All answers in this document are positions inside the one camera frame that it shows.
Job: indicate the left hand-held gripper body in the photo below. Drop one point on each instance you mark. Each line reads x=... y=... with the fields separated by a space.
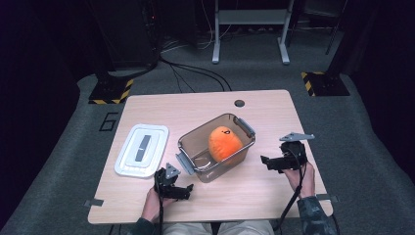
x=166 y=182

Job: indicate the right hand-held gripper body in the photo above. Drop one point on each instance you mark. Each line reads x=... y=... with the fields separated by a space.
x=295 y=153

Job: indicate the clear brown storage box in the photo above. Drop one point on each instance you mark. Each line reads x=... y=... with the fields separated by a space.
x=199 y=147

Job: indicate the white storage box lid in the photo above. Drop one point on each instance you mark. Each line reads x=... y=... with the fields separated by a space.
x=130 y=153

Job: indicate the orange plush toy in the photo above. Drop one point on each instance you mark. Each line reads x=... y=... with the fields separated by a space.
x=225 y=143

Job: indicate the person's left hand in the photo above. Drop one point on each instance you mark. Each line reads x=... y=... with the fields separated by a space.
x=153 y=205

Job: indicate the person's right hand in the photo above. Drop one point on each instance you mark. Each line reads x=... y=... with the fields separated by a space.
x=305 y=182

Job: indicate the person's legs in light trousers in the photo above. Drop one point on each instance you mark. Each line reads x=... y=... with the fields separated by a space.
x=218 y=228

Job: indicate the grey tape strip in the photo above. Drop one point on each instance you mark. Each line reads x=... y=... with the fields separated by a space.
x=328 y=197
x=94 y=202

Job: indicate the white metal stand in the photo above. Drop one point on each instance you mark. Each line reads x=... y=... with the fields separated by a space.
x=251 y=16

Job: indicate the dark equipment cabinet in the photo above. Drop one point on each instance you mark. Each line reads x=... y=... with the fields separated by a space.
x=127 y=32

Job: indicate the black base plate striped edge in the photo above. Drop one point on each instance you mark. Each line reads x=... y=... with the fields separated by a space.
x=326 y=84
x=109 y=91

